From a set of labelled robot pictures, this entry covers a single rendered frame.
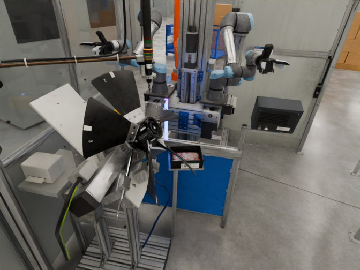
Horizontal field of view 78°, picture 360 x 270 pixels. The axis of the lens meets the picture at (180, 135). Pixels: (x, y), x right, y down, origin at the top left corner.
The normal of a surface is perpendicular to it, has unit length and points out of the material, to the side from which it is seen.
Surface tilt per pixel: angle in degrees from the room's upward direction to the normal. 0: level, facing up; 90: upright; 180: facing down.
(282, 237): 0
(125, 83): 39
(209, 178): 90
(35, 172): 90
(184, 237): 0
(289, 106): 15
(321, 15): 90
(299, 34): 89
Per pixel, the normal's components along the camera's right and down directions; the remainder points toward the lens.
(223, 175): -0.19, 0.51
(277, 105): -0.01, -0.69
